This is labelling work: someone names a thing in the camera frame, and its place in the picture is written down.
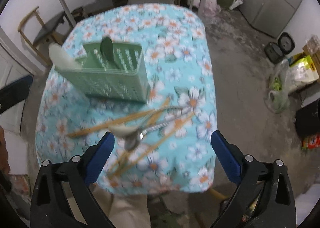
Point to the green plastic utensil holder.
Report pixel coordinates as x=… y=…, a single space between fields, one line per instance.
x=113 y=70

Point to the wooden chair black seat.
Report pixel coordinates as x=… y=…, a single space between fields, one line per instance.
x=47 y=30

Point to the black rice cooker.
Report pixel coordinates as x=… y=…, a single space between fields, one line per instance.
x=276 y=51

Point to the yellow green bag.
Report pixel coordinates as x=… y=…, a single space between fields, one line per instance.
x=287 y=79

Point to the floral blue tablecloth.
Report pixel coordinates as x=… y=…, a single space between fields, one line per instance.
x=179 y=72

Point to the metal spoon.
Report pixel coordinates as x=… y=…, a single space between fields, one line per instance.
x=133 y=139

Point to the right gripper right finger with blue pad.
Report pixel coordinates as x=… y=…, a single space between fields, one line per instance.
x=263 y=196

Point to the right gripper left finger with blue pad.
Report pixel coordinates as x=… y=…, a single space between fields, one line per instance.
x=49 y=205

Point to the red snack packet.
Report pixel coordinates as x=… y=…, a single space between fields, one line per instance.
x=311 y=142

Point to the wooden chopstick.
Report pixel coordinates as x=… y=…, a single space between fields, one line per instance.
x=125 y=154
x=151 y=142
x=109 y=123

